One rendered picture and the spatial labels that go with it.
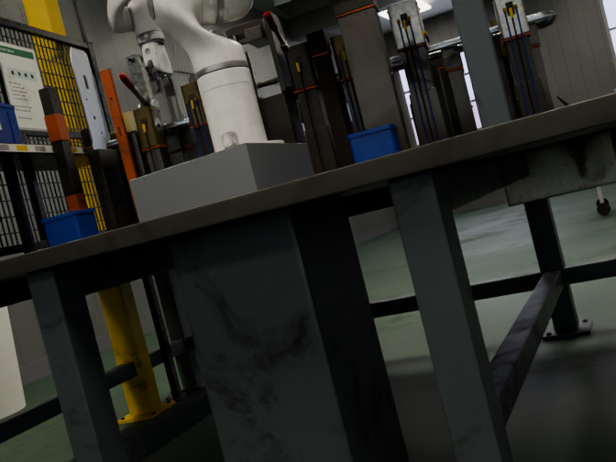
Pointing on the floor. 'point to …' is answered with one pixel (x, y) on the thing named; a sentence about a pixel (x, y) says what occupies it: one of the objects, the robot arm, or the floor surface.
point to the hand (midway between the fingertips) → (164, 92)
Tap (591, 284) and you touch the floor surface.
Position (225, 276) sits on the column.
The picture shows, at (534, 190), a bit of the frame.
